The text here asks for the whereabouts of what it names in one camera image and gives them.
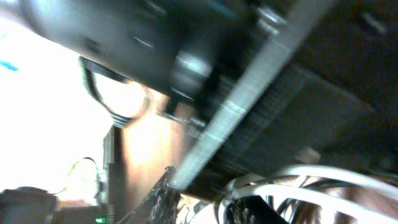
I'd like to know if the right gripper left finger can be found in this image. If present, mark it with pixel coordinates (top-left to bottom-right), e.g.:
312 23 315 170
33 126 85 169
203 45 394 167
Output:
118 166 181 224

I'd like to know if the white USB cable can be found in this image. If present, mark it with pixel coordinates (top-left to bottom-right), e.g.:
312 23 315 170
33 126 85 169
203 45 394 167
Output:
214 164 398 224

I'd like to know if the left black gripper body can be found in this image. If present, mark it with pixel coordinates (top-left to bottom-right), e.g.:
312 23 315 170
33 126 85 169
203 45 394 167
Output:
18 0 397 199

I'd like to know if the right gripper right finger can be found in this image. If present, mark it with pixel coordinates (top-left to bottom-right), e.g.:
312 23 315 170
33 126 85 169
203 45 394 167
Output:
225 196 288 224

